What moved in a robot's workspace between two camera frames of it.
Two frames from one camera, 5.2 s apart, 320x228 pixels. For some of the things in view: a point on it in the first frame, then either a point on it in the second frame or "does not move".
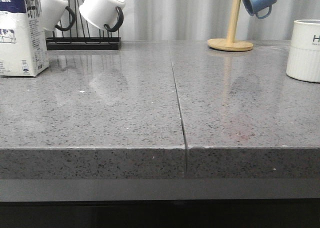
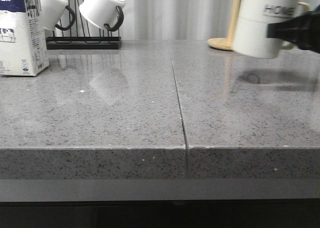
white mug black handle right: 103,7 does not move
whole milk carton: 23,50 does not move
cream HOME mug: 303,58 → 255,9
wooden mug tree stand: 231,44 does not move
